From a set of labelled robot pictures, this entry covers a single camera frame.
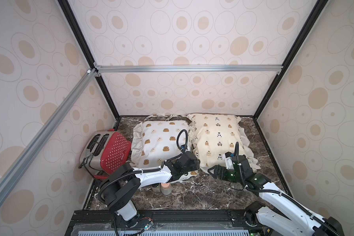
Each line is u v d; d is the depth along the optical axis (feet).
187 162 2.14
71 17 2.30
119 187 1.46
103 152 2.58
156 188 2.54
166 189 2.48
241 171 2.01
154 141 3.03
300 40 2.56
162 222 2.39
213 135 3.11
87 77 2.74
